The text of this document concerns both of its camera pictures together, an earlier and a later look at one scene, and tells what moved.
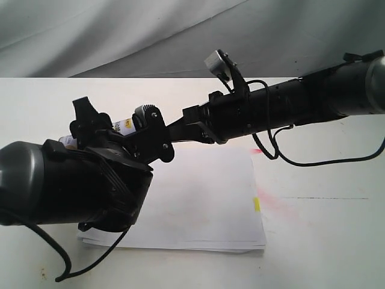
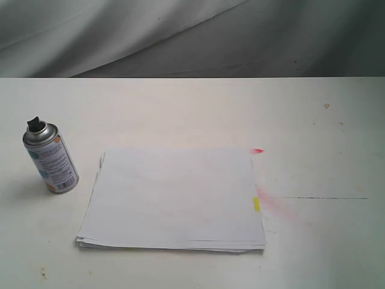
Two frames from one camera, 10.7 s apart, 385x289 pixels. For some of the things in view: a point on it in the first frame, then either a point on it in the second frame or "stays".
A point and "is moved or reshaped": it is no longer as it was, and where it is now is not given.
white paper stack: [203, 199] stays
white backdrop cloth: [172, 38] stays
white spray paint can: [124, 126] is moved or reshaped
